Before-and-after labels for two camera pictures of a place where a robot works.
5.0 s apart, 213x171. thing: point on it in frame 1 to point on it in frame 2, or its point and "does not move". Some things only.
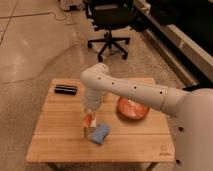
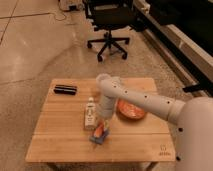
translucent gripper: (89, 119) to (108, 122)
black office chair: (110, 15) does not move
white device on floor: (71, 5) does not move
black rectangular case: (65, 89) does not move
